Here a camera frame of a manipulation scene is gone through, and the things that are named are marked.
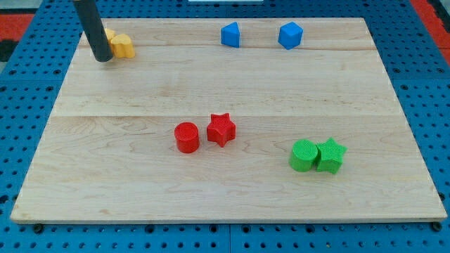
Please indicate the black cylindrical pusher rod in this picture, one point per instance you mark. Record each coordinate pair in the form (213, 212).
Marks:
(93, 28)

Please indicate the yellow heart block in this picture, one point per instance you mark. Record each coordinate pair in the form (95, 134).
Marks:
(122, 46)

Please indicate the blue triangle block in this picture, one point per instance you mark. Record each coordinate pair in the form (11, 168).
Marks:
(230, 35)

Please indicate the yellow block behind rod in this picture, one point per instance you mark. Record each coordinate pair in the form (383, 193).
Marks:
(110, 34)

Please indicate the red cylinder block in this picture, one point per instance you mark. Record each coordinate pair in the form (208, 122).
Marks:
(187, 137)

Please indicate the red star block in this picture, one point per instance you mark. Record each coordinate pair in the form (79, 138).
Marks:
(221, 129)

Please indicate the blue cube block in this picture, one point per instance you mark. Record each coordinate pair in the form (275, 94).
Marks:
(290, 35)

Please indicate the wooden board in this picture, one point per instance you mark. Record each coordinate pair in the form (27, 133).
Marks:
(108, 152)

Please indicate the green cylinder block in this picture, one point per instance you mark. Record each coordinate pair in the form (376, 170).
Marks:
(303, 155)

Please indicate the green star block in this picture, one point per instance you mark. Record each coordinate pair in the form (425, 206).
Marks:
(330, 156)

